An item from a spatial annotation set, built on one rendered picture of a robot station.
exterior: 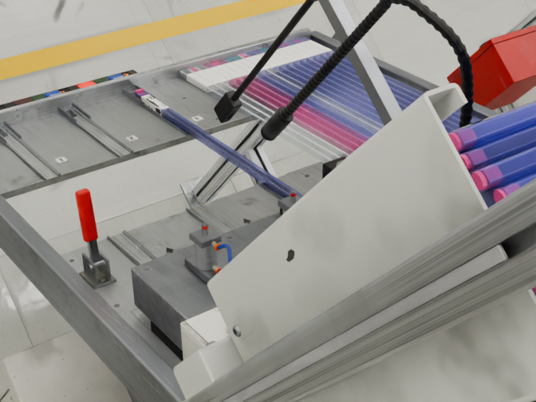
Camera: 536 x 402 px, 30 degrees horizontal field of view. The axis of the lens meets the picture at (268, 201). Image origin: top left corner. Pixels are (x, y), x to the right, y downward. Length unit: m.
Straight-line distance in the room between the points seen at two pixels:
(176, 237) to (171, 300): 0.22
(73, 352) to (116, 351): 0.49
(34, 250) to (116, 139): 0.31
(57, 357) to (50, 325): 0.67
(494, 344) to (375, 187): 0.11
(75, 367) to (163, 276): 0.53
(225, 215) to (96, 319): 0.25
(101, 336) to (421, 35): 1.99
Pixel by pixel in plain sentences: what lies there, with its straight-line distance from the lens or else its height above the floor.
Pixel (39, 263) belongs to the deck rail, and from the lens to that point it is 1.19.
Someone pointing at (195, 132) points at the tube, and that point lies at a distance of 1.43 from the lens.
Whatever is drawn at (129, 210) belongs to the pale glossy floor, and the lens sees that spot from 2.32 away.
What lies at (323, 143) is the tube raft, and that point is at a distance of 1.39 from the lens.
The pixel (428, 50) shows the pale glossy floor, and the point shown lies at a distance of 2.91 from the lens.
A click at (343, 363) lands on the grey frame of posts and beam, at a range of 0.59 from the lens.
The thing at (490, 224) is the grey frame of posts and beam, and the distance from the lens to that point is 0.45.
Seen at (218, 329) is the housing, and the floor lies 1.25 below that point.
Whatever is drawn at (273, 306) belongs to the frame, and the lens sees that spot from 0.69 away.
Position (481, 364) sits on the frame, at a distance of 0.54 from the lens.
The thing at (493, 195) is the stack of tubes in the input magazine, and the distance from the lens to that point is 0.58.
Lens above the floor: 2.08
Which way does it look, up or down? 58 degrees down
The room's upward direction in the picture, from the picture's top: 46 degrees clockwise
